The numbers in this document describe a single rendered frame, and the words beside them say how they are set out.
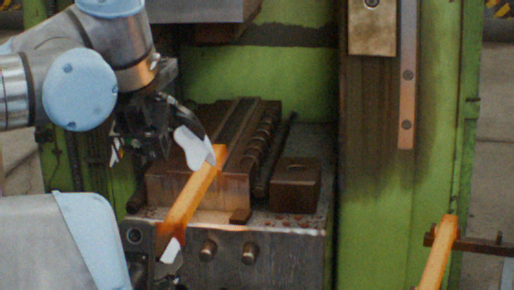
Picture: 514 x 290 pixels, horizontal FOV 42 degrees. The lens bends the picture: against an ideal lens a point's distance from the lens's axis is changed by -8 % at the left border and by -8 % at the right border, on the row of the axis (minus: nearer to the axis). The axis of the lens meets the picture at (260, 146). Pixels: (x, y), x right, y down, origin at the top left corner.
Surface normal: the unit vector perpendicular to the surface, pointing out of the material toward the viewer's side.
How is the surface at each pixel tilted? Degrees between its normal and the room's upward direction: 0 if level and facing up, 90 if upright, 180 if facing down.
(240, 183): 90
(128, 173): 90
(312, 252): 90
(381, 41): 90
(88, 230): 33
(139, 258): 62
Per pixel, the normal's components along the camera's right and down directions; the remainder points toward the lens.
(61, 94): 0.51, 0.31
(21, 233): 0.04, -0.59
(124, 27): 0.53, 0.59
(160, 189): -0.17, 0.37
